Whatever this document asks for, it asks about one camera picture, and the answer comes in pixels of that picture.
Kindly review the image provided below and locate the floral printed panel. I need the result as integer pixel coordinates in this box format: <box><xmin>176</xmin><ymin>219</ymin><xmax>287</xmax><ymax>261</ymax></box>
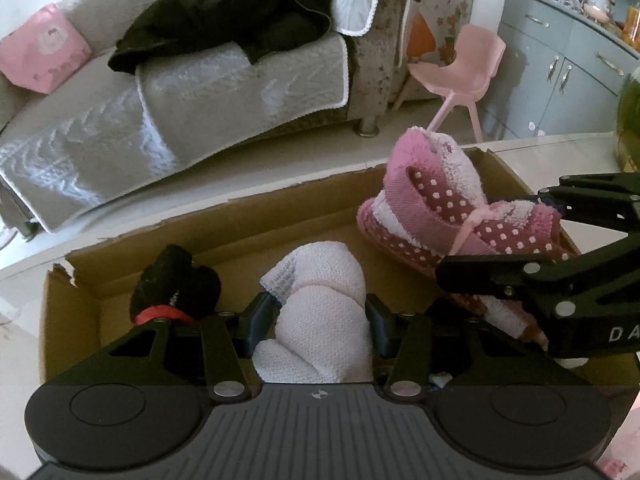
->
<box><xmin>387</xmin><ymin>0</ymin><xmax>483</xmax><ymax>106</ymax></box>

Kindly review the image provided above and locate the grey cabinet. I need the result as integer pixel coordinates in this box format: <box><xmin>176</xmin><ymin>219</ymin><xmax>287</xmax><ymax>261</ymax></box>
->
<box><xmin>480</xmin><ymin>0</ymin><xmax>640</xmax><ymax>141</ymax></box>

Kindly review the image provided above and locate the white towel bundle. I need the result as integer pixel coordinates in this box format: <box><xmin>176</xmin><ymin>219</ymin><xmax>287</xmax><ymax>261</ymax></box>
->
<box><xmin>252</xmin><ymin>241</ymin><xmax>376</xmax><ymax>385</ymax></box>

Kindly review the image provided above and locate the pink teapot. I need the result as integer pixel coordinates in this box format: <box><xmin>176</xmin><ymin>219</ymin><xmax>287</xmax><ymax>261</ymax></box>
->
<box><xmin>581</xmin><ymin>0</ymin><xmax>615</xmax><ymax>25</ymax></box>

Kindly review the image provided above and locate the pink plastic chair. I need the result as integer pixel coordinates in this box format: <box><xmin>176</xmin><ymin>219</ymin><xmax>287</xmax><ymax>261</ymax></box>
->
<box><xmin>392</xmin><ymin>24</ymin><xmax>506</xmax><ymax>143</ymax></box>

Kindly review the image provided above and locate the pink dotted slipper sock bundle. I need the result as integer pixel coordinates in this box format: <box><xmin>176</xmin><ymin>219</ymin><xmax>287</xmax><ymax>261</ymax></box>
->
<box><xmin>356</xmin><ymin>127</ymin><xmax>581</xmax><ymax>348</ymax></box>

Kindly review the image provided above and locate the black fluffy bundle red band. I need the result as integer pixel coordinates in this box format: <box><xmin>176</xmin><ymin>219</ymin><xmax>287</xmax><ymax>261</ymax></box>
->
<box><xmin>129</xmin><ymin>244</ymin><xmax>222</xmax><ymax>326</ymax></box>

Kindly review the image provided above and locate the glass fish bowl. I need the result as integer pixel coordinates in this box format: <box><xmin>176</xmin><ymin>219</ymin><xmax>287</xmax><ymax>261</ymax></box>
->
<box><xmin>612</xmin><ymin>72</ymin><xmax>640</xmax><ymax>173</ymax></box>

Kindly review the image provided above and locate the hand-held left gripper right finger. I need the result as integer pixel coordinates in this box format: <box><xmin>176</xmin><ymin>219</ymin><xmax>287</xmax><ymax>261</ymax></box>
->
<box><xmin>366</xmin><ymin>294</ymin><xmax>588</xmax><ymax>403</ymax></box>

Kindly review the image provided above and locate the orange bottle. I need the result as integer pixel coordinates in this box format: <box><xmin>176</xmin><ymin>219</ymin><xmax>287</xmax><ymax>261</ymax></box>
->
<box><xmin>624</xmin><ymin>4</ymin><xmax>640</xmax><ymax>43</ymax></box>

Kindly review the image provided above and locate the pink pillow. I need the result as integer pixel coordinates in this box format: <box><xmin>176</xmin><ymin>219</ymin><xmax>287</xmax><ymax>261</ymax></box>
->
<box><xmin>0</xmin><ymin>2</ymin><xmax>92</xmax><ymax>95</ymax></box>

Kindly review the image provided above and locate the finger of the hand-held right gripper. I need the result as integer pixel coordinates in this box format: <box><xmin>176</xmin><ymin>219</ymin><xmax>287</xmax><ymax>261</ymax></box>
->
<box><xmin>537</xmin><ymin>172</ymin><xmax>640</xmax><ymax>233</ymax></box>
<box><xmin>435</xmin><ymin>232</ymin><xmax>640</xmax><ymax>318</ymax></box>

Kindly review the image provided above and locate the grey sofa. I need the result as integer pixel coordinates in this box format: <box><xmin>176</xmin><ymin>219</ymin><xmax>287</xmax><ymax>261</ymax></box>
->
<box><xmin>0</xmin><ymin>0</ymin><xmax>416</xmax><ymax>233</ymax></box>

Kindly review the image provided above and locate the black clothing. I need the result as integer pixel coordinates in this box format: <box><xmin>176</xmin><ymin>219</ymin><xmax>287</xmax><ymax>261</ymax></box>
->
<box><xmin>107</xmin><ymin>0</ymin><xmax>333</xmax><ymax>76</ymax></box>

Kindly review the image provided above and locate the cardboard box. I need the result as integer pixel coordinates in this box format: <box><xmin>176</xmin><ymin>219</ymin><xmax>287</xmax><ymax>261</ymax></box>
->
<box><xmin>39</xmin><ymin>147</ymin><xmax>640</xmax><ymax>401</ymax></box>

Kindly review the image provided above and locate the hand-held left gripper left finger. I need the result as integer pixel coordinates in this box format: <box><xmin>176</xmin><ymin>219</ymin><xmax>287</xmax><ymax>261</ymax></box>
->
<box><xmin>47</xmin><ymin>292</ymin><xmax>278</xmax><ymax>403</ymax></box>

